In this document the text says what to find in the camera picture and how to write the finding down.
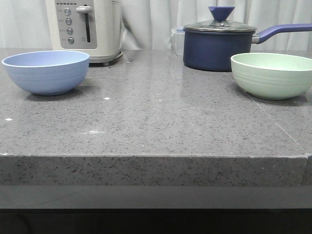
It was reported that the blue bowl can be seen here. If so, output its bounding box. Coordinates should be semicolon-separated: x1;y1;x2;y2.
2;50;90;96

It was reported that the green bowl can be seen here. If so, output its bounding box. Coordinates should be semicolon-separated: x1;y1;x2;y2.
231;53;312;100

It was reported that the clear plastic container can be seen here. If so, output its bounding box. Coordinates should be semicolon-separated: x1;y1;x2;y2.
171;26;185;56

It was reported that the dark blue saucepan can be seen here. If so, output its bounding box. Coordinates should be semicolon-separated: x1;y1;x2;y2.
183;23;312;72

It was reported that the white curtain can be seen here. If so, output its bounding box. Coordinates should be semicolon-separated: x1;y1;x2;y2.
0;0;312;50

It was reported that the cream toaster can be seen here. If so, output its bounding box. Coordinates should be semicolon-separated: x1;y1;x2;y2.
45;0;122;66

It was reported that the glass pot lid blue knob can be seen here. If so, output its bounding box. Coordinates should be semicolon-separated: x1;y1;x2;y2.
183;6;256;33

